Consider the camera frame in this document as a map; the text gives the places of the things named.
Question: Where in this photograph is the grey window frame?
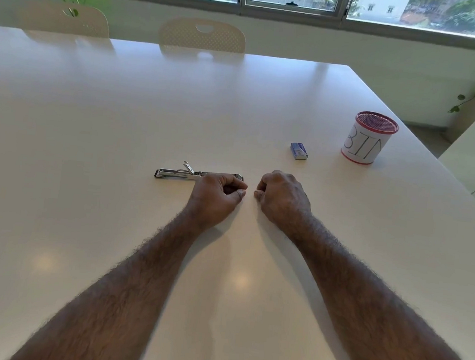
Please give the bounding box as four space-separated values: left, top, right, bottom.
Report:
0 0 475 52

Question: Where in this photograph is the person's right forearm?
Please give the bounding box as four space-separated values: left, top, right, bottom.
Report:
262 211 475 360

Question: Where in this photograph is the person's right hand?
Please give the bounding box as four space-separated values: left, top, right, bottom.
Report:
251 168 317 234

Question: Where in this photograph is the red mesh cup, white label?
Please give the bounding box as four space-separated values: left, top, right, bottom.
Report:
340 109 401 168

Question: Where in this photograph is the person's left hand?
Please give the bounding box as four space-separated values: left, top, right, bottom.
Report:
184 171 249 233

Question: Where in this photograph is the person's left forearm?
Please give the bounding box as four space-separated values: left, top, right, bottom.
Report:
9 194 215 360

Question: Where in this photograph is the silver metal stapler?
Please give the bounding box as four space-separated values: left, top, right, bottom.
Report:
154 159 245 186

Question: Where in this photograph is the small blue staple box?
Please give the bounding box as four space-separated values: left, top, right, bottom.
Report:
289 142 310 161

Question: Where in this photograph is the cream perforated chair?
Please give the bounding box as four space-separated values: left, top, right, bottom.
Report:
157 15 249 54
14 0 113 40

